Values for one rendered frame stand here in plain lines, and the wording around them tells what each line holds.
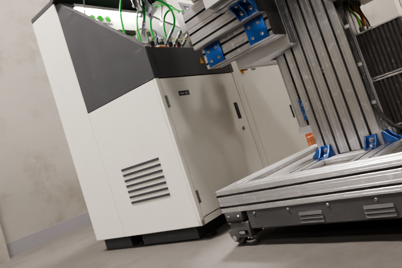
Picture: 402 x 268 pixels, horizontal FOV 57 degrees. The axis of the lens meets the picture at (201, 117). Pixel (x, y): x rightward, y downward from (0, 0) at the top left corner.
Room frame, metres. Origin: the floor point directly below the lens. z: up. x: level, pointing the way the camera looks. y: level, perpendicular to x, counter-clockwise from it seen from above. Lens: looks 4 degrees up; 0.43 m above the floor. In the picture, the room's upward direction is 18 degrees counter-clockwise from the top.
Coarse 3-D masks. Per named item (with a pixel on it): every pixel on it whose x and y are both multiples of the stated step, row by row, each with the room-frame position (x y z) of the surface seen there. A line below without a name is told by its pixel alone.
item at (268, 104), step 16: (176, 0) 2.57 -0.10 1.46; (160, 16) 2.52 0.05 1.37; (176, 16) 2.46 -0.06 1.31; (240, 80) 2.30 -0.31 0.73; (256, 80) 2.45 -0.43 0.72; (272, 80) 2.63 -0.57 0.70; (256, 96) 2.39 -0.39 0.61; (272, 96) 2.56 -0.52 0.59; (288, 96) 2.76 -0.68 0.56; (256, 112) 2.34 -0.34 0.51; (272, 112) 2.50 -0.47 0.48; (288, 112) 2.69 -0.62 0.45; (256, 128) 2.29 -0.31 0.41; (272, 128) 2.44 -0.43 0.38; (288, 128) 2.62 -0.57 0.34; (272, 144) 2.39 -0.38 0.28; (288, 144) 2.56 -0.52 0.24; (304, 144) 2.76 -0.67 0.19; (272, 160) 2.34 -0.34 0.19
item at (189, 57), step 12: (156, 48) 1.77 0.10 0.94; (168, 48) 1.84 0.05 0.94; (180, 48) 1.91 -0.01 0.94; (192, 48) 1.99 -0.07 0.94; (156, 60) 1.74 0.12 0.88; (168, 60) 1.81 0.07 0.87; (180, 60) 1.88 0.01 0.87; (192, 60) 1.96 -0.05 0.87; (204, 60) 2.05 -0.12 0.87; (168, 72) 1.79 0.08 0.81; (180, 72) 1.86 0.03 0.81; (192, 72) 1.94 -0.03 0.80; (204, 72) 2.02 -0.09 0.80; (216, 72) 2.11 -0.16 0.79; (228, 72) 2.22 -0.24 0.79
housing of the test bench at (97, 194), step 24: (48, 24) 2.13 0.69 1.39; (48, 48) 2.18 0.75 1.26; (48, 72) 2.22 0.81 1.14; (72, 72) 2.08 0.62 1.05; (72, 96) 2.12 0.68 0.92; (72, 120) 2.16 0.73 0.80; (72, 144) 2.21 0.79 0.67; (96, 144) 2.07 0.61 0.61; (96, 168) 2.11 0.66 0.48; (96, 192) 2.15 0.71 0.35; (96, 216) 2.19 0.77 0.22; (120, 240) 2.15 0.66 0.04
